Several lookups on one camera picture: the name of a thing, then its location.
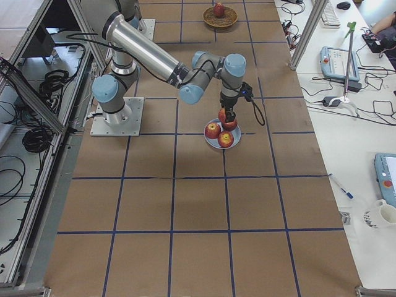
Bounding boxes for red apple on plate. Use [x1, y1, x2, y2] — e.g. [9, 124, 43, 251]
[222, 119, 238, 131]
[217, 131, 234, 148]
[204, 122, 221, 139]

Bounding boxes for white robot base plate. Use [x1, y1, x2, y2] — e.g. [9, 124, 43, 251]
[90, 97, 144, 137]
[138, 19, 156, 41]

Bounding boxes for blue white pen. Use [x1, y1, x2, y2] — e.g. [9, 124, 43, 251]
[329, 173, 354, 199]

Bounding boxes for blue teach pendant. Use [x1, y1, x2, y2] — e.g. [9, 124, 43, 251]
[320, 46, 360, 82]
[374, 153, 395, 207]

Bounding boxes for aluminium frame post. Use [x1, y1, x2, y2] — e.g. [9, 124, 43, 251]
[289, 0, 327, 71]

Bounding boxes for wicker basket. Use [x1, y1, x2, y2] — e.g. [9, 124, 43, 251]
[202, 6, 238, 29]

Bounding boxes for metal rod with green tip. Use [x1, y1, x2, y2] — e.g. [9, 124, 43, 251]
[340, 22, 356, 104]

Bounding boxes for grey blue plate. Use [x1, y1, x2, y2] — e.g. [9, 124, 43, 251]
[204, 118, 241, 149]

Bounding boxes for white mug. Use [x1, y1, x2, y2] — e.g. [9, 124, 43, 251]
[363, 199, 395, 229]

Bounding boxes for dark red apple in basket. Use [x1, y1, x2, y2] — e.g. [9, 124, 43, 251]
[213, 2, 225, 18]

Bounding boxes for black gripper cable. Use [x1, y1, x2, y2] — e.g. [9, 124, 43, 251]
[249, 97, 266, 127]

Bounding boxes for silver robot arm near basket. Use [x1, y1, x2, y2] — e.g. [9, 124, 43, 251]
[116, 0, 147, 33]

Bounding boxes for yellow-red apple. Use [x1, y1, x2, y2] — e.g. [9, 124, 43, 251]
[218, 108, 226, 124]

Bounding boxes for brown paper table cover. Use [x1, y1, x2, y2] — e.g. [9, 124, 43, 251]
[44, 1, 360, 296]

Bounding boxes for black gripper near plate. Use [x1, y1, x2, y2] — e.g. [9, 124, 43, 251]
[220, 82, 254, 123]

